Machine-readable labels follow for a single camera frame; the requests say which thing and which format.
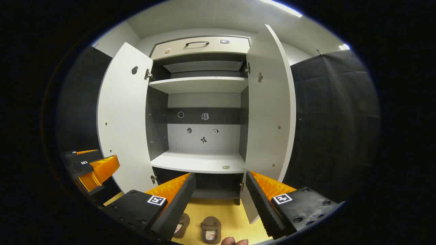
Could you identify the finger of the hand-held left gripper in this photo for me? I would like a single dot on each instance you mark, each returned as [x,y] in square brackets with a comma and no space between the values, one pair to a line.
[80,157]
[81,168]

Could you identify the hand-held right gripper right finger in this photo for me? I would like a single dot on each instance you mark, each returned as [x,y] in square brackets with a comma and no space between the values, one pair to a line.
[262,207]

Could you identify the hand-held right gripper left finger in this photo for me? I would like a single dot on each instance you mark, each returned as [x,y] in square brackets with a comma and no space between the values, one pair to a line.
[180,204]

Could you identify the brown fuzzy slipper shoe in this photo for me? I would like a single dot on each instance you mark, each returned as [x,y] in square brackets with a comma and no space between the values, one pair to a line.
[183,223]
[211,224]

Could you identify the white cabinet drawer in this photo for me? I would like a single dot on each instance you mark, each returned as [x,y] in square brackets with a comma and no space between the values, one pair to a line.
[190,52]

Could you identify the small ceiling light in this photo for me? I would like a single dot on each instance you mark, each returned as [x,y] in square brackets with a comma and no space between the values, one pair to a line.
[344,47]

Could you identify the long ceiling light strip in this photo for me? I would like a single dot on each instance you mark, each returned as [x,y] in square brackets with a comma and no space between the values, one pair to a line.
[286,9]

